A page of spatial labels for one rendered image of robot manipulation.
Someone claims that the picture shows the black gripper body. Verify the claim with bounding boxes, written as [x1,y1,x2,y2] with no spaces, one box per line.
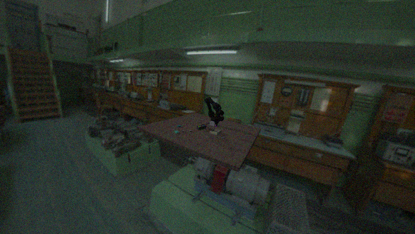
[211,114,220,122]

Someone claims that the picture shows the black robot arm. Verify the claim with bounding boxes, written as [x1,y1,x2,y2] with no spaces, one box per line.
[204,97,224,121]

